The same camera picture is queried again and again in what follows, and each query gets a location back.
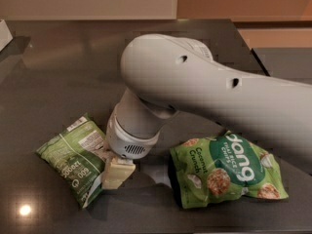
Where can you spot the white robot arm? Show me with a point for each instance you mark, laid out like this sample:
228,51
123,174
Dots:
165,75

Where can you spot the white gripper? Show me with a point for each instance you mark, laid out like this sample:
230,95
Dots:
125,144

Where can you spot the dark green jalapeno chip bag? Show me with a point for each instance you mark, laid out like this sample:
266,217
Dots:
77,155

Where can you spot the light green rice chips bag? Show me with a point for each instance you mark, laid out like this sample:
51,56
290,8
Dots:
215,169

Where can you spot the white box at table edge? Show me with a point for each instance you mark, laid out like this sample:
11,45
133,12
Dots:
5,35

